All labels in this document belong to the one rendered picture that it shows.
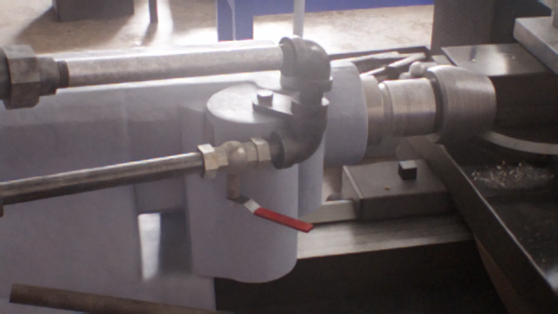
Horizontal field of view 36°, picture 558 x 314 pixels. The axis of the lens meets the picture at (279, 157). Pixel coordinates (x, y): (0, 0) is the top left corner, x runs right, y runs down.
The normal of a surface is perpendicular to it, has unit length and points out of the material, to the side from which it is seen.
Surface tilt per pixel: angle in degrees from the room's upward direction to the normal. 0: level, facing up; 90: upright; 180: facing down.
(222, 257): 88
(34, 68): 57
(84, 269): 66
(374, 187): 0
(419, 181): 0
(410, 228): 0
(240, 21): 90
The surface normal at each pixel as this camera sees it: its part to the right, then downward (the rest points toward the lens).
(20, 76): 0.47, -0.16
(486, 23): -0.96, 0.14
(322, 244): 0.00, -0.88
